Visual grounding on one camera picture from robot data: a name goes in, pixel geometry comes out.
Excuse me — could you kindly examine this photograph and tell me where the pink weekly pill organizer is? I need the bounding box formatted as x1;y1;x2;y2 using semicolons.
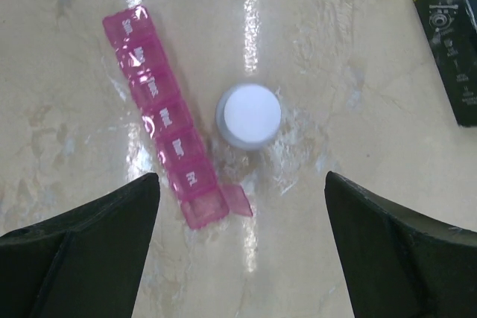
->
102;5;253;229

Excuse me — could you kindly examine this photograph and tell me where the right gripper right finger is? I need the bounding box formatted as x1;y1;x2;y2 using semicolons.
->
324;171;476;317

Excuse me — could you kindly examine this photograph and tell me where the green black product box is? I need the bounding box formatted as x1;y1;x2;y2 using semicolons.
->
413;0;476;127

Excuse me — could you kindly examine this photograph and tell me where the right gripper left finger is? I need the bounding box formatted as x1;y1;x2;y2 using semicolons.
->
1;173;160;317

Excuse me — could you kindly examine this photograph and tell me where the grey pill bottle white cap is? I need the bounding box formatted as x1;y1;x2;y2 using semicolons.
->
215;83;282;151

